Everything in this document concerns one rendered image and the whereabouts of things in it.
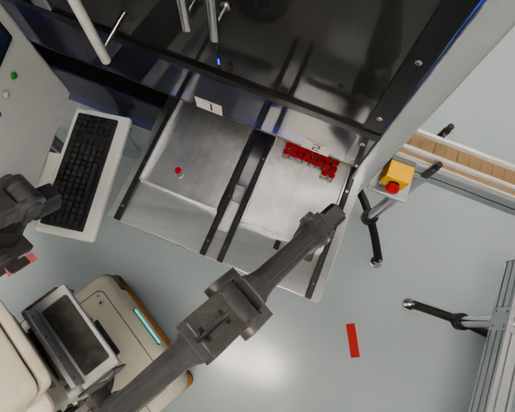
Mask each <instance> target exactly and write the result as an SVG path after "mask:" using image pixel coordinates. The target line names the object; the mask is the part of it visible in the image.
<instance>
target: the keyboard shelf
mask: <svg viewBox="0 0 515 412"><path fill-rule="evenodd" d="M78 113H83V114H90V115H95V116H99V117H103V118H107V119H114V120H118V125H117V128H116V131H115V134H114V138H113V140H112V143H111V146H110V150H109V153H108V156H107V159H106V161H105V166H104V168H103V171H102V174H101V178H100V181H99V184H98V187H97V189H96V193H95V196H94V199H93V201H92V206H91V209H90V212H89V214H88V217H87V221H86V224H85V227H84V229H83V232H80V231H73V230H69V229H65V228H61V227H57V226H50V225H46V224H42V223H40V221H41V218H40V219H38V220H37V221H36V224H35V227H34V228H35V230H36V231H40V232H43V233H48V234H52V235H58V236H63V237H67V238H71V239H75V240H82V241H86V242H90V243H93V242H94V241H95V240H96V236H97V233H98V231H99V228H100V224H101V220H102V218H103V215H104V211H105V207H106V205H107V202H108V199H109V196H110V192H111V189H112V186H113V183H114V179H115V176H116V173H117V170H118V167H119V163H120V160H121V157H122V154H123V150H124V147H125V145H126V141H127V139H128V134H129V132H130V128H131V126H132V120H131V119H130V118H125V117H121V116H118V115H113V114H106V113H101V112H97V111H93V110H86V109H82V108H77V109H76V111H75V114H74V118H73V121H72V123H71V125H70V128H69V132H68V134H67V137H66V139H65V144H64V146H63V148H62V151H61V153H60V154H57V153H52V152H49V153H48V156H47V159H46V162H45V164H44V167H43V170H42V173H41V176H40V178H39V180H38V184H37V186H36V188H37V187H40V186H43V185H45V184H47V183H50V184H51V185H52V186H53V184H54V181H55V179H56V174H57V173H58V170H59V167H60V163H61V160H62V159H63V156H64V153H65V149H66V146H67V145H68V142H69V138H70V135H71V132H72V131H73V128H74V124H75V121H76V118H77V117H78Z"/></svg>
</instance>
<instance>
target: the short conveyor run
mask: <svg viewBox="0 0 515 412"><path fill-rule="evenodd" d="M454 128H455V126H454V124H452V123H449V124H448V125H447V126H446V127H444V128H443V129H442V130H441V131H440V132H439V133H438V134H436V135H435V134H432V133H430V132H426V131H424V130H422V129H418V130H417V132H416V133H415V134H414V135H413V136H412V137H411V138H410V139H409V140H408V141H407V142H406V143H405V144H404V145H403V146H402V147H401V148H400V149H399V150H398V151H397V152H396V155H400V156H402V157H404V158H407V159H410V160H413V161H415V162H417V164H416V167H415V169H414V177H415V178H418V179H419V180H422V181H425V182H428V183H430V184H433V185H435V186H439V187H440V188H443V189H446V190H449V191H451V192H454V193H456V194H458V195H462V196H464V197H467V198H469V199H472V200H475V201H477V202H479V203H482V204H485V205H488V206H490V207H492V208H496V209H498V210H500V211H503V212H505V213H509V214H511V215H513V216H515V164H512V163H509V162H506V161H504V160H502V159H498V158H496V157H493V156H491V155H488V154H485V153H482V152H480V151H478V150H474V149H472V148H469V147H467V146H463V145H461V144H459V143H456V142H454V141H450V140H448V139H446V136H447V135H448V134H450V133H451V131H452V130H453V129H454ZM455 161H456V162H455Z"/></svg>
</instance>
